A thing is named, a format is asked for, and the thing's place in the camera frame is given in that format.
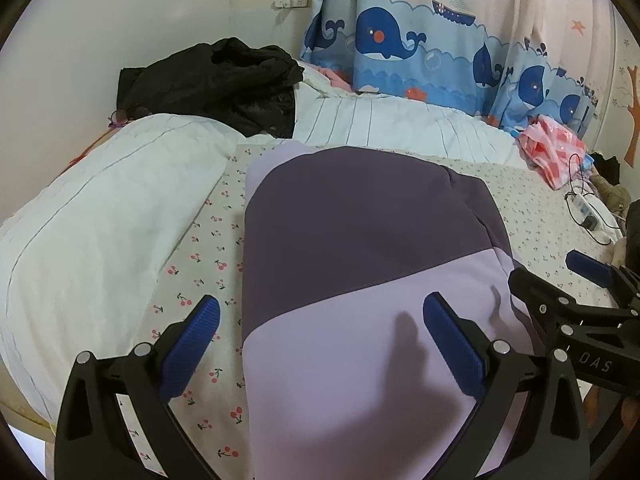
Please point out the dark cloth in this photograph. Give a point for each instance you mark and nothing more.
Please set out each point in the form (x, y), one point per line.
(606, 165)

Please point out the person's right forearm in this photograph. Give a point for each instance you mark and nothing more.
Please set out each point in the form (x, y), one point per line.
(630, 422)

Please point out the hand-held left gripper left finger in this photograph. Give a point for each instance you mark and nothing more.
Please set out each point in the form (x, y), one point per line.
(192, 345)

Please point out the pink cloth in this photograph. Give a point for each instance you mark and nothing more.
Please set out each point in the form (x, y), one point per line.
(332, 76)

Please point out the pink checked plastic bag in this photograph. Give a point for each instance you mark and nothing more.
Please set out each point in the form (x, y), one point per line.
(552, 150)

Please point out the tree wall sticker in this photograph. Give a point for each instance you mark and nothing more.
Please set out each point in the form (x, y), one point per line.
(631, 95)

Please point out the purple jacket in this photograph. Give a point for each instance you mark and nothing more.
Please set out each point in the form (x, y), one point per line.
(360, 240)

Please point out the white striped quilt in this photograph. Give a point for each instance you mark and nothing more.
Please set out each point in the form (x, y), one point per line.
(100, 200)

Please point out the black jacket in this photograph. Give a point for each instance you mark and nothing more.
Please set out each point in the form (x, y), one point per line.
(210, 80)

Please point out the white wall socket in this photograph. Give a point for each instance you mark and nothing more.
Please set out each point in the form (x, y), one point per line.
(291, 1)

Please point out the floral bedsheet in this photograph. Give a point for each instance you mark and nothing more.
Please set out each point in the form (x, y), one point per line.
(210, 240)

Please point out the whale print curtain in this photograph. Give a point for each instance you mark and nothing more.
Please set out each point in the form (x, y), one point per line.
(425, 20)

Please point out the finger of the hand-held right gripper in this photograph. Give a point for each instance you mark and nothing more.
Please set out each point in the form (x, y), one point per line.
(540, 295)
(592, 265)

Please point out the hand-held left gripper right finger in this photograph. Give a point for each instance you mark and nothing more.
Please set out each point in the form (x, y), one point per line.
(452, 347)

